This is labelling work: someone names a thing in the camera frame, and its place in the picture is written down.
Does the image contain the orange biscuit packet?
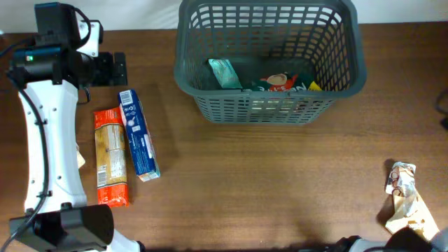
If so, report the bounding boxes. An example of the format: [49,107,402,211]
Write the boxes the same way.
[94,107,130,207]

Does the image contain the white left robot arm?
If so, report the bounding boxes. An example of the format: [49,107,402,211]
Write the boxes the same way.
[7,45,144,251]

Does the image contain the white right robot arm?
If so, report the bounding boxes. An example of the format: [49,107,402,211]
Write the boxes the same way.
[328,227,447,252]

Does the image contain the grey plastic mesh basket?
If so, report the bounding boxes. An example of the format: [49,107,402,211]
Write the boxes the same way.
[174,0,367,125]

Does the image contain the beige Pantree snack bag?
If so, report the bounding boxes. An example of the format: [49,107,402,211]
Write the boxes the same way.
[385,162,440,241]

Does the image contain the mint green snack wrapper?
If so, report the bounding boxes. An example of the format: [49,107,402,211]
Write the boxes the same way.
[208,59,242,89]

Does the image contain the green Nescafe coffee bag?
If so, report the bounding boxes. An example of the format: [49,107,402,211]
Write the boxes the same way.
[243,72,322,92]

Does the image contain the beige crumpled snack bag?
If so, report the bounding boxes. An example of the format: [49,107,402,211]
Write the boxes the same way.
[76,144,85,169]

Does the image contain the blue rectangular carton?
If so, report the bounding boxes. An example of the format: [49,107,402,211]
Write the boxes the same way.
[118,89,160,182]

